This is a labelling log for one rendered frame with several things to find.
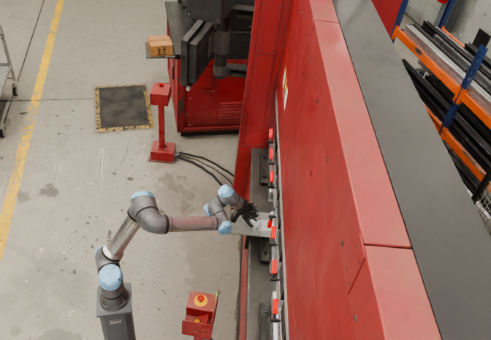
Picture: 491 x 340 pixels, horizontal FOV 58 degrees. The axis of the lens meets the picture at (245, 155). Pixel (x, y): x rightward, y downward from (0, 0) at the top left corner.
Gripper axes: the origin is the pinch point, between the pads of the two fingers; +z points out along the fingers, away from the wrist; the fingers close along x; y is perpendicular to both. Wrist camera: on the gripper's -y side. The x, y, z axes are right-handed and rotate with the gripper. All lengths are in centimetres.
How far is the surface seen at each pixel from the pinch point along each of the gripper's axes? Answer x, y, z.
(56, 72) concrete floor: 327, -223, -55
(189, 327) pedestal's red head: -49, -45, -4
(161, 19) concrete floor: 500, -135, 18
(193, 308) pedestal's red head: -39, -42, -4
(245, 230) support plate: -3.9, -5.4, -3.4
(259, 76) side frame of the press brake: 87, 34, -33
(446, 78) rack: 117, 143, 71
